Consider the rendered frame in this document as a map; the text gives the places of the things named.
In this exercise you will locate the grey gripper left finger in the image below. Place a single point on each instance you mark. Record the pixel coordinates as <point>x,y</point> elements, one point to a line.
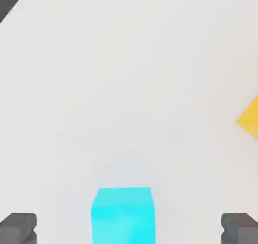
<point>17,227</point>

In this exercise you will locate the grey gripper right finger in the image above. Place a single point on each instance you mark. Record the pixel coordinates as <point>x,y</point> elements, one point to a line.
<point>240,228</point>

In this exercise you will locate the small cyan cube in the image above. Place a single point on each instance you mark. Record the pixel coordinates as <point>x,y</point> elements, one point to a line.
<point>123,217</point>

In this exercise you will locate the small yellow cube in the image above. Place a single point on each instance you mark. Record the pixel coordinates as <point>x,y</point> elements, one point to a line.
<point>250,119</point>

